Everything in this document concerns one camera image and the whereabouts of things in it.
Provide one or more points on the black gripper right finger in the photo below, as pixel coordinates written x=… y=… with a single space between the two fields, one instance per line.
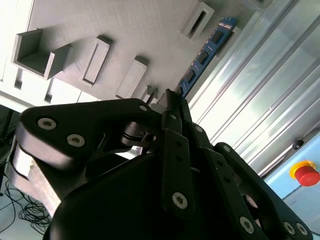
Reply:
x=220 y=165

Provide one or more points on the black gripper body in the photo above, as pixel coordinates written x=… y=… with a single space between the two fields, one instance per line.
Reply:
x=120 y=200

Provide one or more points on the blue RAM stick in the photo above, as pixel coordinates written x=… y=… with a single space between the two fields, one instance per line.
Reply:
x=207 y=50

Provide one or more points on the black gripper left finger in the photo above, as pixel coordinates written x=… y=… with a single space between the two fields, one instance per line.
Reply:
x=87 y=122

